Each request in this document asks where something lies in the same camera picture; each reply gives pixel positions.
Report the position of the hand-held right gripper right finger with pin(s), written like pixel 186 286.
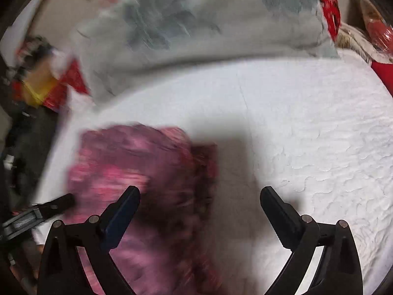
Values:
pixel 278 215

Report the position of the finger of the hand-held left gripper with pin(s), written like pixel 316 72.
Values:
pixel 60 203

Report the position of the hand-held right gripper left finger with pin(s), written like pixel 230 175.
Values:
pixel 122 218

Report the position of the pink floral garment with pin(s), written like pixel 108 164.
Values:
pixel 129 159

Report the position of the dark cloth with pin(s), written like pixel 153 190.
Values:
pixel 27 147

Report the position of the white quilted mattress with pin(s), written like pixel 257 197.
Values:
pixel 307 129

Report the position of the red and yellow bundle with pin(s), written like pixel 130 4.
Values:
pixel 40 80

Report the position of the grey floral pillow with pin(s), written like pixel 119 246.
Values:
pixel 215 30

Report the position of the red plastic packet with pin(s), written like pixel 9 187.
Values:
pixel 382 37

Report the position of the red patterned blanket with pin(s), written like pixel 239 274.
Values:
pixel 328 3

